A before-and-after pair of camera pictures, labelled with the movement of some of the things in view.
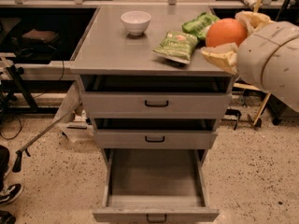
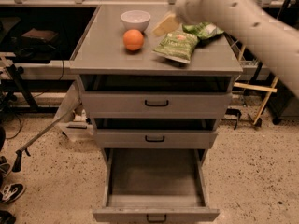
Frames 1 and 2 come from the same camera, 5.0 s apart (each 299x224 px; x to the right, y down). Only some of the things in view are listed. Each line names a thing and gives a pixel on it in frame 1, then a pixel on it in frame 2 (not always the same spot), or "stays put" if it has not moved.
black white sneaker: [10, 193] stays put
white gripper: [253, 58] to [191, 7]
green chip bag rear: [200, 25] stays put
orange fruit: [224, 31] to [133, 39]
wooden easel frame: [257, 7] stays put
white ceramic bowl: [135, 21] stays put
